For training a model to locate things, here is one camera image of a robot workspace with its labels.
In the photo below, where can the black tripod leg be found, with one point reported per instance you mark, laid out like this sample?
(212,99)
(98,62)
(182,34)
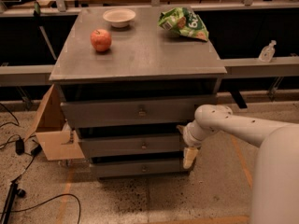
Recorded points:
(13,192)

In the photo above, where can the green chip bag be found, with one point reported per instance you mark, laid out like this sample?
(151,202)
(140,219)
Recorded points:
(183,21)

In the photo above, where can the grey top drawer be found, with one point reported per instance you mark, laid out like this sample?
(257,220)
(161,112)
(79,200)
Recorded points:
(133,111)

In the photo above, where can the black power adapter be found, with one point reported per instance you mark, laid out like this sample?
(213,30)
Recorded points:
(19,147)

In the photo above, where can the brown cardboard box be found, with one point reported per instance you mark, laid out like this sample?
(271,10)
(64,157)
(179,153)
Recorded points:
(57,139)

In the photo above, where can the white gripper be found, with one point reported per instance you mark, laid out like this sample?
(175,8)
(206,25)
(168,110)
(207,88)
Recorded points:
(189,137)

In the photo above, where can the red apple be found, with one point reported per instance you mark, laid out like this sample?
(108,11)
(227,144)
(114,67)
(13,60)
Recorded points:
(101,40)

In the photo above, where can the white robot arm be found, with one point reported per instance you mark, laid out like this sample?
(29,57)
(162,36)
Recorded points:
(275,190)

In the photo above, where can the grey drawer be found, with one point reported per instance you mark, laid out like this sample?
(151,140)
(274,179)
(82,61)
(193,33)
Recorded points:
(142,167)
(131,145)
(133,111)

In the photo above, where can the white bowl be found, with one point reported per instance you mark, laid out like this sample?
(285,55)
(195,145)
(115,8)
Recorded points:
(119,17)

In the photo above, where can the clear sanitizer bottle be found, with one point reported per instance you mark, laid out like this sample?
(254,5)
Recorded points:
(268,52)

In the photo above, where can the grey bottom drawer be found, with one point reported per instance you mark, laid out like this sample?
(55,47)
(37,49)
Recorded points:
(142,167)

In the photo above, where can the grey drawer cabinet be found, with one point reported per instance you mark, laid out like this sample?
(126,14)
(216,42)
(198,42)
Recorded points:
(143,61)

